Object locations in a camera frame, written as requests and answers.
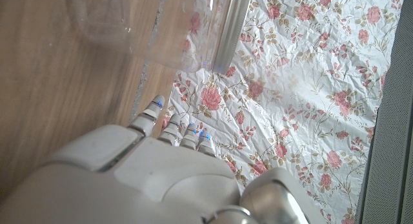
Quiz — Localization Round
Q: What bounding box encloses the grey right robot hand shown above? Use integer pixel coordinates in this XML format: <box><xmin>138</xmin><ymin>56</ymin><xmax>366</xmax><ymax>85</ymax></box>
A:
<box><xmin>0</xmin><ymin>94</ymin><xmax>327</xmax><ymax>224</ymax></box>

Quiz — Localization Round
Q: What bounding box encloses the clear jar with metal lid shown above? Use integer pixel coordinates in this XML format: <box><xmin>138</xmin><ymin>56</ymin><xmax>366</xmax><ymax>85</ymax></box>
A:
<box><xmin>63</xmin><ymin>0</ymin><xmax>254</xmax><ymax>75</ymax></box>

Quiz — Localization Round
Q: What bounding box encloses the floral backdrop cloth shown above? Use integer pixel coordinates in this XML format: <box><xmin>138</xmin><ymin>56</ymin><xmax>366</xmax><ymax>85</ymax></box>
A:
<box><xmin>161</xmin><ymin>0</ymin><xmax>406</xmax><ymax>224</ymax></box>

